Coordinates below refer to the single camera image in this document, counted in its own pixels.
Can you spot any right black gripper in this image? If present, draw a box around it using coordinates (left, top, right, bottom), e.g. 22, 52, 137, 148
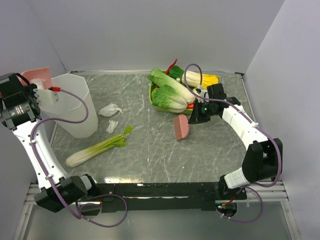
188, 99, 217, 125

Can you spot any pink hand brush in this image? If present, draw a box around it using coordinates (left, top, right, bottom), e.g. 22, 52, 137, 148
173, 114, 189, 141

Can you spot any pink plastic dustpan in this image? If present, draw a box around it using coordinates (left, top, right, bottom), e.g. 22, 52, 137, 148
21, 66, 53, 90

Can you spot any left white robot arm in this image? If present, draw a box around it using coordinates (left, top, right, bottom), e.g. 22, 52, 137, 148
0, 73, 99, 213

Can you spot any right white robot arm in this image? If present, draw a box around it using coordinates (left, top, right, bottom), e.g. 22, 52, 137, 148
188, 83, 283, 199

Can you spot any green plastic tray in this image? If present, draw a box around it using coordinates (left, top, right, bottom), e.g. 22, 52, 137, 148
148, 70, 215, 116

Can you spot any orange carrot toy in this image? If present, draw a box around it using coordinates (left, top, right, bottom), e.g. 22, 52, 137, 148
187, 103, 194, 109

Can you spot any paper scrap left of dustpan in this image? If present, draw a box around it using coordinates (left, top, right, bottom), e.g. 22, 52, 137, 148
30, 78, 45, 90

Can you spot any yellow leaf napa cabbage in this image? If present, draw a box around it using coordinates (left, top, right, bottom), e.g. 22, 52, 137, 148
186, 70, 219, 89

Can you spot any front green lettuce head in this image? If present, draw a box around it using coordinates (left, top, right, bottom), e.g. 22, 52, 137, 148
151, 85, 188, 113

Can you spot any dark green leafy vegetable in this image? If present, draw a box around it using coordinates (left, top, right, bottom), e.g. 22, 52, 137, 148
168, 65, 184, 80

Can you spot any translucent white trash bin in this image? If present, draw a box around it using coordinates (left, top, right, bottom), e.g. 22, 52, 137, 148
40, 73, 98, 139

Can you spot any long green romaine lettuce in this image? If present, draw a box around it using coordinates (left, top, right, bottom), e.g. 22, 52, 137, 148
147, 67, 196, 104

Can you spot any red chili pepper toy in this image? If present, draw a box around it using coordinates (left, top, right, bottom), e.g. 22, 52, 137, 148
165, 58, 178, 75

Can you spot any celery stalk toy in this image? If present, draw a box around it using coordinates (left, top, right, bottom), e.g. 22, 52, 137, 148
65, 125, 134, 168

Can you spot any paper scrap above celery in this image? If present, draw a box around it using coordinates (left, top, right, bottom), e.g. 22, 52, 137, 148
106, 120, 119, 134

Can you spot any large paper scrap by bin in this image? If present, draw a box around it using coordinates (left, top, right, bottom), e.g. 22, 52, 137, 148
98, 103, 123, 118

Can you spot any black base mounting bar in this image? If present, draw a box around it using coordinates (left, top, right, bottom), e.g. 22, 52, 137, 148
79, 182, 247, 213

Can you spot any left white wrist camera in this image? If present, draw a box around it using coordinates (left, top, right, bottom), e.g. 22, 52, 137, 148
33, 88, 59, 107

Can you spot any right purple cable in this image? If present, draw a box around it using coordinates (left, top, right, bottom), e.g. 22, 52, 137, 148
183, 63, 284, 223

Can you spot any aluminium frame rail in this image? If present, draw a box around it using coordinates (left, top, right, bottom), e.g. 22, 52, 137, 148
14, 181, 301, 240

